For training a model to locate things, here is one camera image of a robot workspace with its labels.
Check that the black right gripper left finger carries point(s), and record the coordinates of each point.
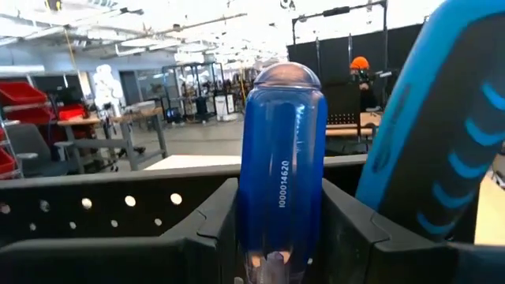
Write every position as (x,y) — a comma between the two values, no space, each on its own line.
(118,262)

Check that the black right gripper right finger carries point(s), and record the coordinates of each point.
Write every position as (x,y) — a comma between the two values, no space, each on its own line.
(375,264)

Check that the black metal pegboard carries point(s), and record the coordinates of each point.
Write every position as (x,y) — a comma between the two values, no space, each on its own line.
(98,221)

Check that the grey wooden top desk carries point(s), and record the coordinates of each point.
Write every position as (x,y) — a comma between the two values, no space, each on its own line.
(128,146)

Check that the white table top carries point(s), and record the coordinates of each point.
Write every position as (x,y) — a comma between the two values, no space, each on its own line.
(189,162)

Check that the wooden bench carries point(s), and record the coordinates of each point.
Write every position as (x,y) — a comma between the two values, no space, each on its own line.
(347,132)

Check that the grey office chair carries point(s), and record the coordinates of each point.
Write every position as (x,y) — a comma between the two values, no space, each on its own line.
(31,146)

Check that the red plastic storage bin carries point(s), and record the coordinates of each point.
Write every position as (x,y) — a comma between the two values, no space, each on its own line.
(31,115)
(7,161)
(71,112)
(23,94)

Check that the white robot figure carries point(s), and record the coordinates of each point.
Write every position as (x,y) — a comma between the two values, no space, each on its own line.
(106,90)

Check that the person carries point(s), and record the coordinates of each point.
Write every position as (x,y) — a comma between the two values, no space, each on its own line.
(365,90)

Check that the white bin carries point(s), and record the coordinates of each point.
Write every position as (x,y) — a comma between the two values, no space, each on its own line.
(225,108)

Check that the black overhead pipe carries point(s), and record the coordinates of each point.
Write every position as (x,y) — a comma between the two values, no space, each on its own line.
(335,11)

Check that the black partition wall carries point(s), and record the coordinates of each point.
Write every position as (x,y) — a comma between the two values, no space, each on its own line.
(327,59)

